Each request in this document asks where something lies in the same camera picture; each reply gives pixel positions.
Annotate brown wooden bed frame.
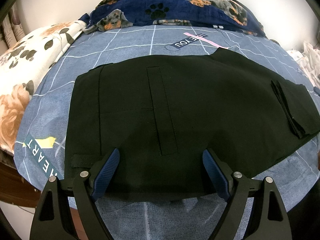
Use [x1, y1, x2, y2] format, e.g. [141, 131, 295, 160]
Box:
[0, 149, 42, 202]

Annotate white dotted cloth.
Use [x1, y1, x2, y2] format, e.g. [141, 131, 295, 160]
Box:
[286, 40, 320, 87]

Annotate black pants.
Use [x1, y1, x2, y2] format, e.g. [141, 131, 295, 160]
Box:
[64, 48, 316, 202]

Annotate navy dog-print blanket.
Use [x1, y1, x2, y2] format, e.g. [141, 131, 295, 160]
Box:
[78, 0, 268, 38]

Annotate beige printed curtain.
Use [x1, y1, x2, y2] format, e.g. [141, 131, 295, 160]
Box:
[0, 4, 27, 52]

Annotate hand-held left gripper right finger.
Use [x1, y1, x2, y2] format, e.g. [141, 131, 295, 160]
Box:
[202, 149, 293, 240]

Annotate white floral pillow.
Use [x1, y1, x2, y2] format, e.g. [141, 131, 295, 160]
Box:
[0, 20, 88, 155]

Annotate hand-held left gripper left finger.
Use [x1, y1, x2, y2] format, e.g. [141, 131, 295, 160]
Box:
[29, 148, 120, 240]

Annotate blue checked bedsheet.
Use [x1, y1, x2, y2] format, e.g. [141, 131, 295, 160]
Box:
[14, 24, 320, 240]

